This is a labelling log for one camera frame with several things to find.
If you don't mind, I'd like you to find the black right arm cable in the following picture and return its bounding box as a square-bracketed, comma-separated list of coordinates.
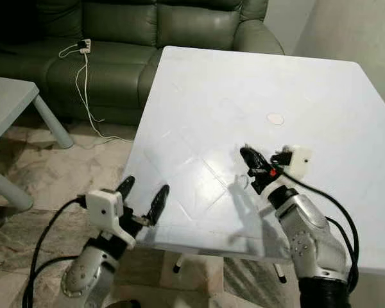
[282, 171, 362, 293]

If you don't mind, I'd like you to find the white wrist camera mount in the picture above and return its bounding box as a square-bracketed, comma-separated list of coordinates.
[271, 146, 312, 182]
[86, 189, 135, 248]

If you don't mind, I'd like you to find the silver key ring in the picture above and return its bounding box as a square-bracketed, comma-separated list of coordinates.
[232, 174, 250, 192]

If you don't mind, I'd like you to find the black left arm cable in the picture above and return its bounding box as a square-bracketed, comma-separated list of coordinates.
[22, 196, 89, 308]

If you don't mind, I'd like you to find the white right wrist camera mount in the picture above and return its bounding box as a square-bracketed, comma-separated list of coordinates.
[271, 146, 312, 182]

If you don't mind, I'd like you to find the white charging cable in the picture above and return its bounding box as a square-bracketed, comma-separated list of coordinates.
[58, 44, 137, 144]

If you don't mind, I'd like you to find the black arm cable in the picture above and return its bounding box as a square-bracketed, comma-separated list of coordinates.
[22, 196, 89, 308]
[282, 171, 362, 293]

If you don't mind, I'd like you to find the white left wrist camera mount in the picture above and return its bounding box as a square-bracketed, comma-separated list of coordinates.
[86, 189, 135, 248]

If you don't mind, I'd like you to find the white plastic table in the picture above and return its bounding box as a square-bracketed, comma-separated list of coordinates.
[124, 46, 385, 284]

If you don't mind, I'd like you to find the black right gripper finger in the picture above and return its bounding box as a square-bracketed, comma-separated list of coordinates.
[241, 146, 275, 173]
[240, 151, 267, 180]

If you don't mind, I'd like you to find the grey side table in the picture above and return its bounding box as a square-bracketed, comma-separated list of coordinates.
[0, 75, 75, 213]

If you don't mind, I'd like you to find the green leather sofa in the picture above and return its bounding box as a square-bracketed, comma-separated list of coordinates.
[0, 0, 285, 126]

